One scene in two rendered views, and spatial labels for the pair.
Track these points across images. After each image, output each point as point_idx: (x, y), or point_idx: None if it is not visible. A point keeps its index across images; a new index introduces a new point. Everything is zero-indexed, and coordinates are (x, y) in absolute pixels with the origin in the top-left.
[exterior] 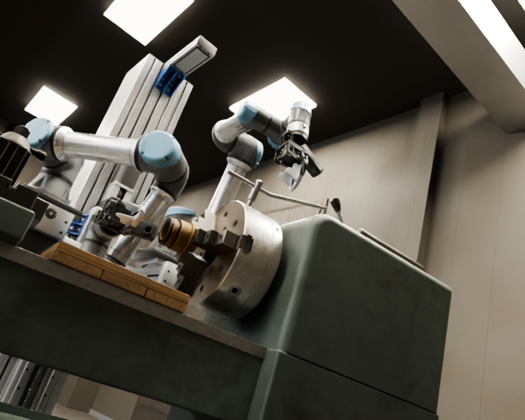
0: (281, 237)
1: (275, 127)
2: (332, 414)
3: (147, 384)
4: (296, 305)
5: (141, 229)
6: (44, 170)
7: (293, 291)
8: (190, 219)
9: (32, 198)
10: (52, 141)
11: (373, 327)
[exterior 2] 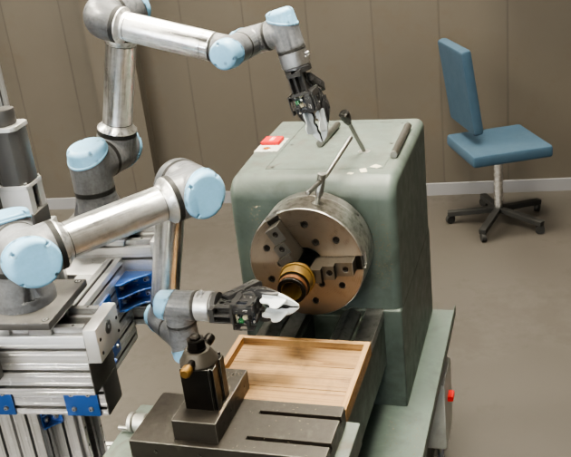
0: (363, 219)
1: (256, 51)
2: (413, 306)
3: (369, 410)
4: (399, 271)
5: None
6: None
7: (393, 262)
8: (110, 155)
9: (344, 414)
10: (67, 261)
11: (413, 223)
